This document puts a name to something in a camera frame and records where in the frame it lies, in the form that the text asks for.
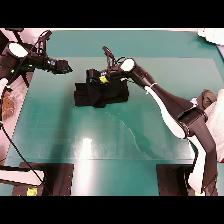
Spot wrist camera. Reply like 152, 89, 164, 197
34, 29, 54, 56
101, 45, 118, 68

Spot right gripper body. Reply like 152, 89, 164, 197
85, 68, 111, 86

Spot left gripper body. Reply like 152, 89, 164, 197
49, 59, 74, 75

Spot white garment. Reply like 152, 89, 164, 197
203, 89, 224, 162
196, 28, 224, 46

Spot black T-shirt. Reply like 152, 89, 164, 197
73, 78, 130, 109

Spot black cable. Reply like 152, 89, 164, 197
0, 121, 52, 197

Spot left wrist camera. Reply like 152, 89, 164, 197
34, 29, 54, 56

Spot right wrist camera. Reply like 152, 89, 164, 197
101, 45, 118, 68

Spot black chair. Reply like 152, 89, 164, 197
0, 28, 26, 54

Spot brown garment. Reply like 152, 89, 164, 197
196, 88, 218, 110

